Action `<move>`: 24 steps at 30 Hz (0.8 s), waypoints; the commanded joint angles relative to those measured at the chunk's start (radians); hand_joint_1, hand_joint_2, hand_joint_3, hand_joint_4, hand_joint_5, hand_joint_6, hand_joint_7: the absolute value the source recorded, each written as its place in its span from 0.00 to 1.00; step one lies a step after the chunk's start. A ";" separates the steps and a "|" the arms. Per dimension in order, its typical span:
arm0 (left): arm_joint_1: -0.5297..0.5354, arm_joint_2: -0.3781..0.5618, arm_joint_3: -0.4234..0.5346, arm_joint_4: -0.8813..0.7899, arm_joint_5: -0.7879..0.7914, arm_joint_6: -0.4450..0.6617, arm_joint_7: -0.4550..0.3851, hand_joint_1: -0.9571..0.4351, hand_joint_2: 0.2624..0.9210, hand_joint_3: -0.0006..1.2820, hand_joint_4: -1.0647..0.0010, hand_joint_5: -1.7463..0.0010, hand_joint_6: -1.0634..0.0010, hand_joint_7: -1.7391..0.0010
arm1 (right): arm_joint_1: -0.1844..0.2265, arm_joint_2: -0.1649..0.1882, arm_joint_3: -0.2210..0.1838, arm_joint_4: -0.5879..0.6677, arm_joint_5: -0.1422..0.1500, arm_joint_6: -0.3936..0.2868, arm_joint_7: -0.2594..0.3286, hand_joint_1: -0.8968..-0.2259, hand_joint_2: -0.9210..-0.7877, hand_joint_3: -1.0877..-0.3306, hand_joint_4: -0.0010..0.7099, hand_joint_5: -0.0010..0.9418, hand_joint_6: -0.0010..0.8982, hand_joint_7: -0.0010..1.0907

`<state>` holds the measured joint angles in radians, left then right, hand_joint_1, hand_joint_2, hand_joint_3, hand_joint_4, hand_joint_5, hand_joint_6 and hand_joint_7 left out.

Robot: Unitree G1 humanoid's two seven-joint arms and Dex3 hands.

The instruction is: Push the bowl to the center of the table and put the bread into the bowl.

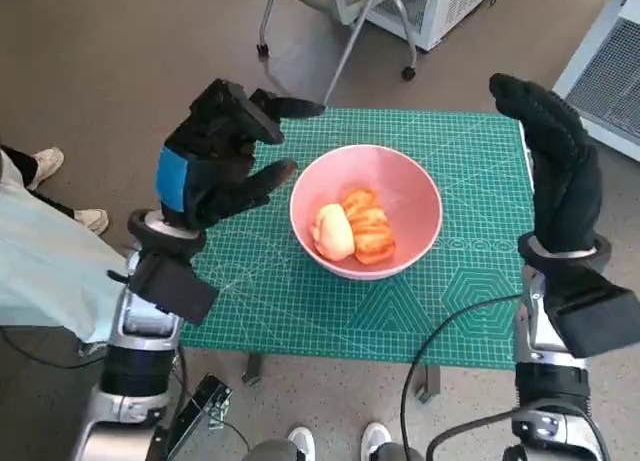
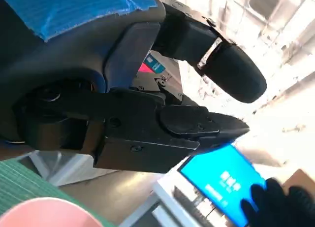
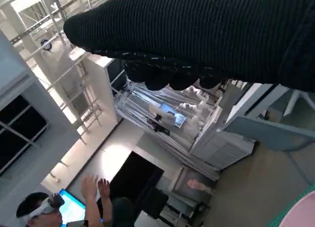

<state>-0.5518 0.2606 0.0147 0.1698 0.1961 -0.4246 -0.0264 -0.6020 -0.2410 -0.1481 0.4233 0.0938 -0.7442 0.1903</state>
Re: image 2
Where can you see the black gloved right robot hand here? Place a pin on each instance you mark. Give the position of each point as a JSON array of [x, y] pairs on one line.
[[283, 207]]

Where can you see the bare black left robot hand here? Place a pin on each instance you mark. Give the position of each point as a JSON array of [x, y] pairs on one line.
[[73, 89]]

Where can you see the pink bowl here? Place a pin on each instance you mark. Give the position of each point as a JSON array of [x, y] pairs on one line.
[[44, 214]]

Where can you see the brown cardboard box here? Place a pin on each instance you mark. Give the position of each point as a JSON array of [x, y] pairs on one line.
[[300, 181]]

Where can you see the large blue screen monitor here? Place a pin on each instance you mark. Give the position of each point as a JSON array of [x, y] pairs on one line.
[[216, 172]]

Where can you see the green cutting mat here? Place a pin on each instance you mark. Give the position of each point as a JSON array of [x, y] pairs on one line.
[[19, 180]]

